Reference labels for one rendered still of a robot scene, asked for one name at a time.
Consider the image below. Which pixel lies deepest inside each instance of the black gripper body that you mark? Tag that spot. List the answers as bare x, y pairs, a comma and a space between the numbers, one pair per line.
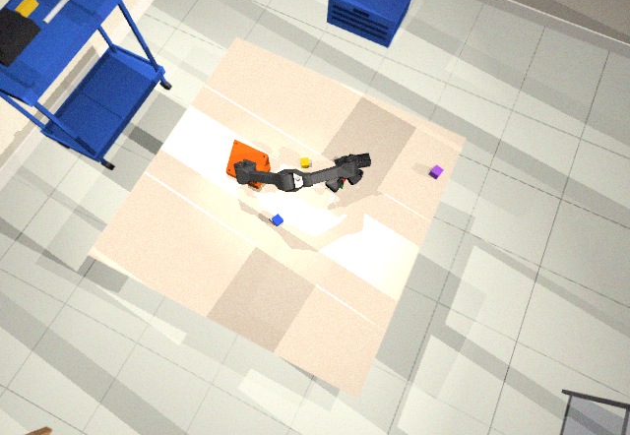
334, 184

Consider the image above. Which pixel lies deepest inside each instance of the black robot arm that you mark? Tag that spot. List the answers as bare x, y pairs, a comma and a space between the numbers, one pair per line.
346, 167

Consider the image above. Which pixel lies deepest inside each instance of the blue cube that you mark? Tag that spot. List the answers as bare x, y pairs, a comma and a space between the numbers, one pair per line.
277, 219

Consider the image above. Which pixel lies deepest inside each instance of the small purple block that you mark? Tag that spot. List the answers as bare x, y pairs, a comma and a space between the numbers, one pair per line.
435, 172

